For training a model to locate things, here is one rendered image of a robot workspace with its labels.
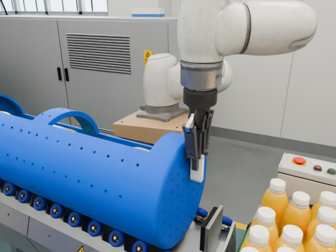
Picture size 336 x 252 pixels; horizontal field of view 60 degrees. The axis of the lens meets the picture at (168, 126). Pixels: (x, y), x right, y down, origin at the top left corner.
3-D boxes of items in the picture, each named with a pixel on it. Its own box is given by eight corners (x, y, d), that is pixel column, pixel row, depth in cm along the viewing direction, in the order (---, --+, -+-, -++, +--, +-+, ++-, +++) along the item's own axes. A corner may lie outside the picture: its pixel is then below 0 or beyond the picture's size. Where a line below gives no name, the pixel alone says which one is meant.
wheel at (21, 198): (19, 196, 96) (14, 196, 94) (28, 186, 95) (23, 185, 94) (25, 206, 93) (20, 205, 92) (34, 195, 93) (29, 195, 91)
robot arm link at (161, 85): (143, 100, 141) (139, 53, 134) (180, 97, 142) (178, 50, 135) (145, 108, 125) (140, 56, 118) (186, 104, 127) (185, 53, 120)
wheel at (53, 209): (51, 211, 89) (46, 210, 87) (60, 200, 89) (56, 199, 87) (58, 222, 87) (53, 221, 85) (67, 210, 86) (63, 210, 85)
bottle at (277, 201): (250, 237, 86) (258, 183, 79) (266, 227, 90) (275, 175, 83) (270, 252, 81) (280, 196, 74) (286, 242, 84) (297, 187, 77)
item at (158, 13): (137, 17, 249) (137, 8, 246) (164, 17, 242) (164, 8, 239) (131, 17, 238) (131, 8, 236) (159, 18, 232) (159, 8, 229)
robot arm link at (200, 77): (229, 58, 63) (227, 85, 65) (191, 55, 67) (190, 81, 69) (213, 65, 56) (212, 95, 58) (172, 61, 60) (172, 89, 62)
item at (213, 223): (212, 239, 81) (214, 202, 76) (220, 243, 80) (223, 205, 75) (197, 265, 73) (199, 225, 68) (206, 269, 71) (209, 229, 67)
